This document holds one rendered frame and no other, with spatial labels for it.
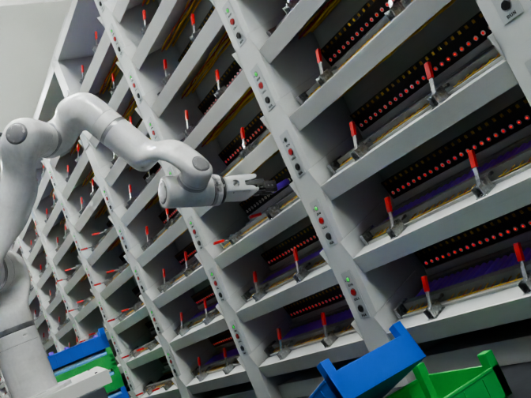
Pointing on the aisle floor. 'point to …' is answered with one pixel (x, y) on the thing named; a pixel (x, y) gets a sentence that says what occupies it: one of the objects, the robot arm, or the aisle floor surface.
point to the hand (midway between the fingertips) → (267, 187)
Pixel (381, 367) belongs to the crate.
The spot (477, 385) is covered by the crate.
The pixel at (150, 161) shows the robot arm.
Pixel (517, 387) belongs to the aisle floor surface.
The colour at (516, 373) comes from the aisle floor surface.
